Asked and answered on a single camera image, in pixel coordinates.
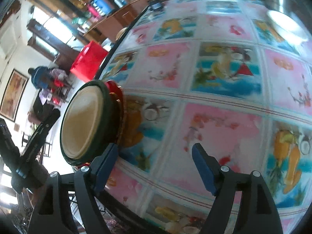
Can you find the small black device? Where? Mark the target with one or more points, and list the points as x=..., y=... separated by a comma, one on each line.
x=156, y=4

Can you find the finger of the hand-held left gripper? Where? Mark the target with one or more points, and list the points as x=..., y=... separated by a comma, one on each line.
x=50, y=121

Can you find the blue thermos flask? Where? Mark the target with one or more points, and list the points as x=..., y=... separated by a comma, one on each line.
x=100, y=3

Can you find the large red glass plate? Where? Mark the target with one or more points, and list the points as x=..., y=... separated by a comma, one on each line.
x=123, y=117

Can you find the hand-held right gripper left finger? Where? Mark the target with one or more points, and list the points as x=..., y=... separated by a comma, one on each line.
x=106, y=169

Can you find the green plastic basin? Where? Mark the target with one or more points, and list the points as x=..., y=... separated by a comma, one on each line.
x=109, y=121

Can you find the wooden counter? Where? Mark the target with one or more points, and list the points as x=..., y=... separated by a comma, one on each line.
x=121, y=17

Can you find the framed wall picture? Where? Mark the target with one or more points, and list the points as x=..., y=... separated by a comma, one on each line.
x=13, y=97

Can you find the stainless steel thermos kettle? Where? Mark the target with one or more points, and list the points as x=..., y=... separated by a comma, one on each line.
x=287, y=0

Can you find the fruit printed tablecloth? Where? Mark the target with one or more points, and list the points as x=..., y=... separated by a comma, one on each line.
x=219, y=102

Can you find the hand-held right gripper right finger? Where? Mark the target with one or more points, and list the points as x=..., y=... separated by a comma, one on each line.
x=203, y=170

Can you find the red thermos flask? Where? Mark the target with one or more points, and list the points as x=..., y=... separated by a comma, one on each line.
x=93, y=11

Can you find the red gold-rimmed glass plate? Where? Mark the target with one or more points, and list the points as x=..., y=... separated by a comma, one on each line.
x=111, y=87

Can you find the red paper bag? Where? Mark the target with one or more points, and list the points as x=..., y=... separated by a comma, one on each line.
x=89, y=59

